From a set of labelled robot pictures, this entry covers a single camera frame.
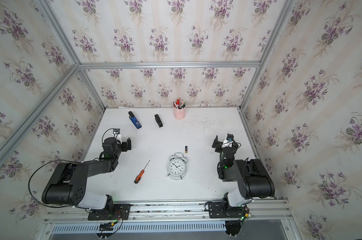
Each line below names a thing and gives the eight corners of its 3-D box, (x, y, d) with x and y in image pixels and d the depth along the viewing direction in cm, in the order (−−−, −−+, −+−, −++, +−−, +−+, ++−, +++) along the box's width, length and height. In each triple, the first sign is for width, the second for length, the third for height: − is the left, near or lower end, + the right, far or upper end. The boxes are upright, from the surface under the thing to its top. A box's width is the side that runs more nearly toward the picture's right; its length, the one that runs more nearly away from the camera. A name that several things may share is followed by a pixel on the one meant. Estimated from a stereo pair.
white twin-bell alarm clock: (167, 179, 85) (167, 177, 82) (169, 155, 95) (168, 152, 92) (187, 179, 85) (187, 177, 82) (186, 155, 95) (187, 152, 92)
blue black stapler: (137, 129, 108) (136, 126, 105) (128, 116, 117) (126, 112, 113) (141, 127, 109) (140, 123, 106) (132, 114, 118) (130, 110, 115)
